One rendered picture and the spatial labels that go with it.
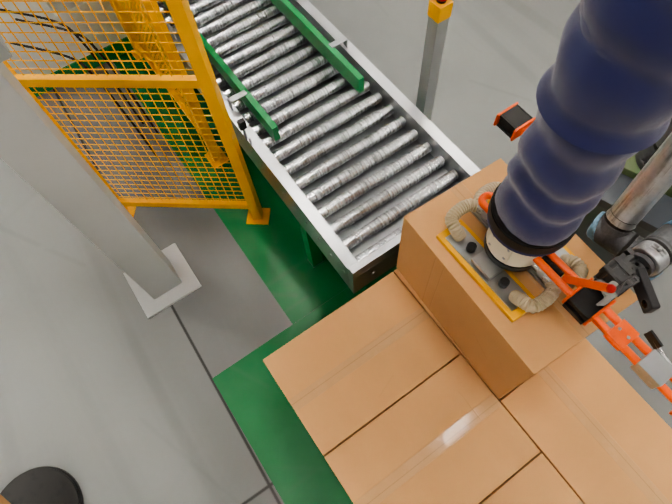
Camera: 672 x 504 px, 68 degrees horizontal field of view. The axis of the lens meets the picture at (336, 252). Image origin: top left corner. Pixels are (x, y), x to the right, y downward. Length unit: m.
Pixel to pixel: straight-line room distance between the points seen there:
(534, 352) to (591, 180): 0.58
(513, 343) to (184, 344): 1.61
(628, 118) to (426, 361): 1.17
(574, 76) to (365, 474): 1.34
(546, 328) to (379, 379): 0.61
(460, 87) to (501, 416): 2.05
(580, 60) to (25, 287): 2.73
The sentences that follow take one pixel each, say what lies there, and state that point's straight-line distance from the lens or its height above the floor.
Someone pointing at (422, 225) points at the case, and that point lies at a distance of 1.60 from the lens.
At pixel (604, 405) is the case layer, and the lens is 2.00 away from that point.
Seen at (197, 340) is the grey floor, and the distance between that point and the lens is 2.56.
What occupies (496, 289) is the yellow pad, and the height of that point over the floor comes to 0.97.
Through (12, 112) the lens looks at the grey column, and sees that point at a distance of 1.67.
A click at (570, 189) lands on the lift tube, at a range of 1.13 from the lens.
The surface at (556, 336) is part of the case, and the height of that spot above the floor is 0.94.
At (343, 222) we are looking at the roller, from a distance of 2.05.
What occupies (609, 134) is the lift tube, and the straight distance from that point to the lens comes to 0.99.
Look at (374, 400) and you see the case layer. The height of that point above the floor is 0.54.
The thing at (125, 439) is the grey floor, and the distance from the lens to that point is 2.58.
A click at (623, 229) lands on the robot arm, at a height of 1.01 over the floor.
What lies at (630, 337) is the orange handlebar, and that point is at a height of 1.09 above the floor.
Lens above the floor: 2.34
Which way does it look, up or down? 64 degrees down
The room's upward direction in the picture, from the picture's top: 6 degrees counter-clockwise
